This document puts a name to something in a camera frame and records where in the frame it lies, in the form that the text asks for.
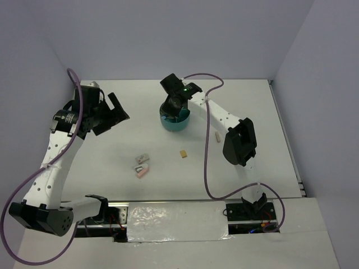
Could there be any blue translucent stapler case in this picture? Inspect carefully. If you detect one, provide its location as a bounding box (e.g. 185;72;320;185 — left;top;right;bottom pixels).
160;114;173;123

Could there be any yellow eraser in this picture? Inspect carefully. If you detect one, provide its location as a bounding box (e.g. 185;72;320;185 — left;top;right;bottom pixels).
180;150;187;158

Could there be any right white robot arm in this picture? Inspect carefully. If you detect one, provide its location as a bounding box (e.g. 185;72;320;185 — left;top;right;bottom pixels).
160;73;267;219

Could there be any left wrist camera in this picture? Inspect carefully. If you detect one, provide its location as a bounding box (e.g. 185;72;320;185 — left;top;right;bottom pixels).
88;81;100;88

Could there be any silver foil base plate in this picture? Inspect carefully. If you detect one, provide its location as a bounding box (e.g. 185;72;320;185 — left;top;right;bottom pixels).
127;201;232;243

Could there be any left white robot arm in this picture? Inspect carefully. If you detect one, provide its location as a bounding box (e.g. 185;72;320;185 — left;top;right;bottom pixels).
8;81;129;236

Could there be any teal round divided organizer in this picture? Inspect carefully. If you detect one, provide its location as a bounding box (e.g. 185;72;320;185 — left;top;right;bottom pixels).
160;108;190;132

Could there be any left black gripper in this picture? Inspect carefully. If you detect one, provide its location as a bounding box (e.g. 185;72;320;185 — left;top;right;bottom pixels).
90;92;129;136

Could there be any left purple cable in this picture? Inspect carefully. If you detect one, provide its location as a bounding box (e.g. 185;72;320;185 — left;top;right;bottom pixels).
0;67;85;265

